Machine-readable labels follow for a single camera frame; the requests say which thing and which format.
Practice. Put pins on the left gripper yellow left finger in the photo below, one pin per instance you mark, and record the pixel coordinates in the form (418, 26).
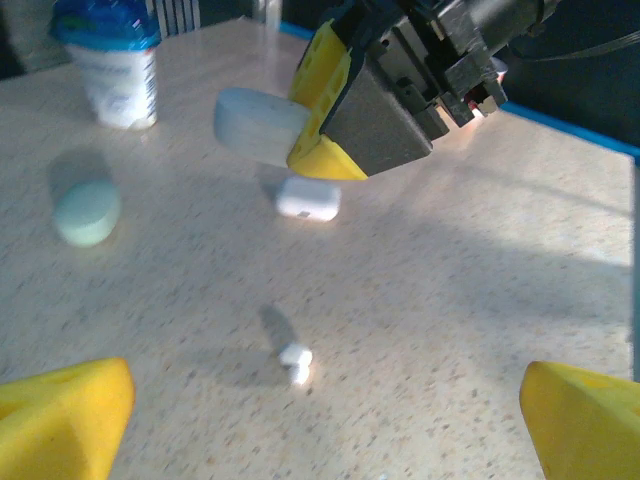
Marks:
(60, 420)

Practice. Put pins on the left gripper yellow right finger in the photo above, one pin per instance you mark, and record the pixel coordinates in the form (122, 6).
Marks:
(585, 430)

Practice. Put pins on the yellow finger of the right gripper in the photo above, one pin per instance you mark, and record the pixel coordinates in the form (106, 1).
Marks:
(322, 65)
(375, 130)

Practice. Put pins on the grey-blue charging case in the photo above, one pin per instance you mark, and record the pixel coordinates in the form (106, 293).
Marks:
(255, 127)

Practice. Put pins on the white charging case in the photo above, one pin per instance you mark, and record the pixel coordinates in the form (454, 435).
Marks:
(307, 200)

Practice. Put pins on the pale mint charging case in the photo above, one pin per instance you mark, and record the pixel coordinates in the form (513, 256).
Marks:
(87, 215)

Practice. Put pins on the blue table edge strip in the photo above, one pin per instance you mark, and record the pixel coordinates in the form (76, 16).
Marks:
(575, 131)

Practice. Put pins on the white yogurt cup blue lid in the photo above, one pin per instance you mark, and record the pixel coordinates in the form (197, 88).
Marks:
(117, 80)

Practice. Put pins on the aluminium frame post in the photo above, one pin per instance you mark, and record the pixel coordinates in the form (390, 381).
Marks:
(270, 12)

